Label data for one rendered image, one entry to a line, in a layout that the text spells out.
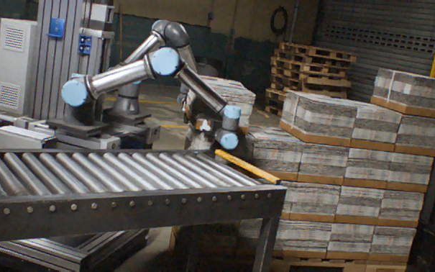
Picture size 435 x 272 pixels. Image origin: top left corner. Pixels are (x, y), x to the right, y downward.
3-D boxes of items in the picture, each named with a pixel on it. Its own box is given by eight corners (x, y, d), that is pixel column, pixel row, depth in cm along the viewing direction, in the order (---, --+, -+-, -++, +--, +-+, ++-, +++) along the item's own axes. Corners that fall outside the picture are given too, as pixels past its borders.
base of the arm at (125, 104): (107, 110, 296) (109, 93, 294) (120, 107, 310) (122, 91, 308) (131, 116, 292) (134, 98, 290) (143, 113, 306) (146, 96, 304)
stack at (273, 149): (167, 247, 330) (188, 116, 313) (334, 254, 364) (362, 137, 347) (179, 277, 294) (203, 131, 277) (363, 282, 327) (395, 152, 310)
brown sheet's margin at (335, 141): (278, 126, 329) (280, 119, 328) (320, 131, 337) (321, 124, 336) (303, 141, 294) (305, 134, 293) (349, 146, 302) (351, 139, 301)
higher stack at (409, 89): (333, 254, 363) (376, 67, 337) (371, 256, 372) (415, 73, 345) (362, 282, 327) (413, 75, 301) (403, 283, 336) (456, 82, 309)
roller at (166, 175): (136, 164, 228) (142, 153, 228) (195, 204, 191) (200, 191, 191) (127, 160, 225) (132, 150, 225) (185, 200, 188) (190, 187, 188)
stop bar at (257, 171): (220, 153, 248) (221, 149, 248) (281, 184, 214) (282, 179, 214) (214, 153, 246) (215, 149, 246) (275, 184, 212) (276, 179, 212)
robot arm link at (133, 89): (124, 96, 291) (127, 71, 288) (112, 91, 301) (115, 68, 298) (143, 97, 299) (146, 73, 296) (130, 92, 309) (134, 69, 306)
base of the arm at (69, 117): (56, 120, 249) (58, 100, 247) (73, 116, 264) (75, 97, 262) (84, 127, 245) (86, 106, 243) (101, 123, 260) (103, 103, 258)
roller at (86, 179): (65, 163, 209) (67, 151, 208) (114, 206, 173) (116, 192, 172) (52, 163, 206) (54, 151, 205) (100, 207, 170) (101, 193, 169)
